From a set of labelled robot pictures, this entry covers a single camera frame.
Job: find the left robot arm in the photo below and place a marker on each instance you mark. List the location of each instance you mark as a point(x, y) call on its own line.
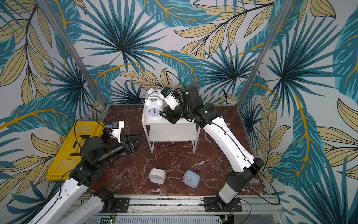
point(95, 154)

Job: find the aluminium frame post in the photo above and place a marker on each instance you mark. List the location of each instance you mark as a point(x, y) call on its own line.
point(266, 46)
point(58, 27)

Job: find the left aluminium frame post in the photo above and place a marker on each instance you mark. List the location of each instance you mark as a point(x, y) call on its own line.
point(58, 27)

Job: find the white chrome twin-bell alarm clock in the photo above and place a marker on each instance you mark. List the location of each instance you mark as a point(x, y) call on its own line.
point(157, 97)

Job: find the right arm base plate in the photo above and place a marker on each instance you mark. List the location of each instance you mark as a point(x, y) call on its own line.
point(215, 204)

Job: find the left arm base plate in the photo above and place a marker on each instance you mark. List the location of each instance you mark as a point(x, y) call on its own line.
point(116, 205)

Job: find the white matte twin-bell alarm clock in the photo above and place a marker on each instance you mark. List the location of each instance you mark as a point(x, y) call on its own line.
point(151, 109)

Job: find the aluminium mounting rail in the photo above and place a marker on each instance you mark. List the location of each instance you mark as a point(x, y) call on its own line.
point(188, 208)

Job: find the light blue square alarm clock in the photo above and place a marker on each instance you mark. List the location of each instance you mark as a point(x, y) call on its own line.
point(191, 179)

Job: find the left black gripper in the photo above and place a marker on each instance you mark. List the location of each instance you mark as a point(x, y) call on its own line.
point(131, 148)

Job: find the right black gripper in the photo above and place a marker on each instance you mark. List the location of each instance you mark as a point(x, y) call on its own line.
point(173, 114)

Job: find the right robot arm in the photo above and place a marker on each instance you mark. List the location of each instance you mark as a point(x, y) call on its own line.
point(187, 103)

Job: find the white two-tier shelf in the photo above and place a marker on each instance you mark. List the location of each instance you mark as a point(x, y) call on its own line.
point(161, 130)

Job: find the yellow plastic toolbox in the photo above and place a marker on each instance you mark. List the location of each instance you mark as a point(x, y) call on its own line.
point(69, 154)

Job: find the right aluminium frame post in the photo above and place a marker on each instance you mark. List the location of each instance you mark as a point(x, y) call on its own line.
point(266, 46)

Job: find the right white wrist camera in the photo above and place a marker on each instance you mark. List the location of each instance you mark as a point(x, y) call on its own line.
point(168, 96)

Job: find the white square alarm clock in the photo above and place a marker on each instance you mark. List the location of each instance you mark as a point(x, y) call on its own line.
point(157, 176)

